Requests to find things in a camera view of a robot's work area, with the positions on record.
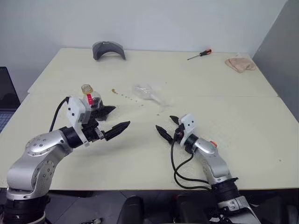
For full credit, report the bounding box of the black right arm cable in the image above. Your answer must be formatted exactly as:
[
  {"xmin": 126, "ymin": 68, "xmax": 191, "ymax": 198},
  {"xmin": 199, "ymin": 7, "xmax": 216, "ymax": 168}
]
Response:
[{"xmin": 171, "ymin": 139, "xmax": 212, "ymax": 191}]

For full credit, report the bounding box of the black laptop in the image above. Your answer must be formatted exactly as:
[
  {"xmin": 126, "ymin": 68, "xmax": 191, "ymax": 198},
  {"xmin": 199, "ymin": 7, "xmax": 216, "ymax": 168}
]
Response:
[{"xmin": 0, "ymin": 66, "xmax": 21, "ymax": 134}]

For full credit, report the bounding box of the beige crumpled cloth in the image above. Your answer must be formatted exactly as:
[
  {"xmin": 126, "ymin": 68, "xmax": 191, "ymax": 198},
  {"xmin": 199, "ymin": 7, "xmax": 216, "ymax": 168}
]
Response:
[{"xmin": 224, "ymin": 55, "xmax": 258, "ymax": 74}]

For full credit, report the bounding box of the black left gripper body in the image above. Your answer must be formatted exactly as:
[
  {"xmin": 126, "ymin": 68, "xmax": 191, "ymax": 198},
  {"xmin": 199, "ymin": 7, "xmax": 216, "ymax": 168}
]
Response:
[{"xmin": 81, "ymin": 119, "xmax": 105, "ymax": 142}]

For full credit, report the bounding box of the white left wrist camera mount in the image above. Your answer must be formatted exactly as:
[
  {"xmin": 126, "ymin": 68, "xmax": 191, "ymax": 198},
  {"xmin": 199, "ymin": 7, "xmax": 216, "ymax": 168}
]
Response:
[{"xmin": 66, "ymin": 95, "xmax": 93, "ymax": 147}]

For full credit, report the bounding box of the clear plastic wine glass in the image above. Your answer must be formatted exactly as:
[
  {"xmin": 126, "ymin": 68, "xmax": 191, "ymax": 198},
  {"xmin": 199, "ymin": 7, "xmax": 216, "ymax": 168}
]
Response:
[{"xmin": 131, "ymin": 84, "xmax": 171, "ymax": 113}]

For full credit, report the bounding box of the black rounded shape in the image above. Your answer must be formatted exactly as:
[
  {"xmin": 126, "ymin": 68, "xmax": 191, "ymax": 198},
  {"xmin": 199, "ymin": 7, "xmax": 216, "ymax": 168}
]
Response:
[
  {"xmin": 116, "ymin": 196, "xmax": 145, "ymax": 224},
  {"xmin": 172, "ymin": 194, "xmax": 211, "ymax": 224}
]

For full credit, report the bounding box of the clear plastic bottle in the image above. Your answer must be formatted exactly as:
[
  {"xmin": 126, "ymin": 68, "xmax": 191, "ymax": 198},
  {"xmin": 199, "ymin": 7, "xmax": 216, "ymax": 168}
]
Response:
[{"xmin": 80, "ymin": 83, "xmax": 105, "ymax": 111}]

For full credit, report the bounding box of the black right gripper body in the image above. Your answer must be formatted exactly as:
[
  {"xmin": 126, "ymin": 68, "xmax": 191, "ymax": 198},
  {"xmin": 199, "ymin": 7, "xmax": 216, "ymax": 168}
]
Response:
[{"xmin": 173, "ymin": 123, "xmax": 186, "ymax": 144}]

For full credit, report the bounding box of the dark grey curved cap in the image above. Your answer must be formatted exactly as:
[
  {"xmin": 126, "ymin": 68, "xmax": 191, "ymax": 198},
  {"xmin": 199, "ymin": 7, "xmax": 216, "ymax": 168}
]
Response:
[{"xmin": 91, "ymin": 41, "xmax": 127, "ymax": 62}]

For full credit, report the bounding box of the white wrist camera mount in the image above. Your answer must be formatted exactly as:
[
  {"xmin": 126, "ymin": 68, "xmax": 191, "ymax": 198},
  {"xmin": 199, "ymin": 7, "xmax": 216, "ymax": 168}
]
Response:
[
  {"xmin": 178, "ymin": 113, "xmax": 196, "ymax": 147},
  {"xmin": 66, "ymin": 95, "xmax": 93, "ymax": 147}
]

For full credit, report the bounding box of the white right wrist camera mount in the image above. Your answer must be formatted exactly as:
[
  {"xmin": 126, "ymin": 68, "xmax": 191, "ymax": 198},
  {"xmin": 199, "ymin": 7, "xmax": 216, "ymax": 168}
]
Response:
[{"xmin": 178, "ymin": 113, "xmax": 196, "ymax": 147}]

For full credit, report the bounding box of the grey partition panel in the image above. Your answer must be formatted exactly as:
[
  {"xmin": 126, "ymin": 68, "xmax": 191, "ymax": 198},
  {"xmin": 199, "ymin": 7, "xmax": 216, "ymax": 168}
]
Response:
[{"xmin": 251, "ymin": 0, "xmax": 299, "ymax": 124}]

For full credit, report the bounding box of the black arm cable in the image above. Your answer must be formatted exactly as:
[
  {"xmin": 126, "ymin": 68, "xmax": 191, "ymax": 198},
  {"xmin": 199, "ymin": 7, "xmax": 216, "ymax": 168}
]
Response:
[
  {"xmin": 49, "ymin": 96, "xmax": 71, "ymax": 133},
  {"xmin": 171, "ymin": 139, "xmax": 212, "ymax": 191}
]

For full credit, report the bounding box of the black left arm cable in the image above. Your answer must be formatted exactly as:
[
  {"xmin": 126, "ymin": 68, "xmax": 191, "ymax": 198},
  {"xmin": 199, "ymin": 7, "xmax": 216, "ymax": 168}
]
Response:
[{"xmin": 49, "ymin": 96, "xmax": 71, "ymax": 133}]

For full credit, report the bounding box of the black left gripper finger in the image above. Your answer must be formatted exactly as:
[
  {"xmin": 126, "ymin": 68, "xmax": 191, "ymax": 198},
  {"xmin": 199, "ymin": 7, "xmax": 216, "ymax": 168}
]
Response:
[
  {"xmin": 103, "ymin": 120, "xmax": 131, "ymax": 141},
  {"xmin": 91, "ymin": 105, "xmax": 117, "ymax": 122}
]

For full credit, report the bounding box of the screwdriver with orange-black handle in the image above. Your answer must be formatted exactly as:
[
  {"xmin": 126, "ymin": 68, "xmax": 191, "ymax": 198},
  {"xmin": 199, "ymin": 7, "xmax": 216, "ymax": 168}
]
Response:
[{"xmin": 186, "ymin": 48, "xmax": 213, "ymax": 61}]

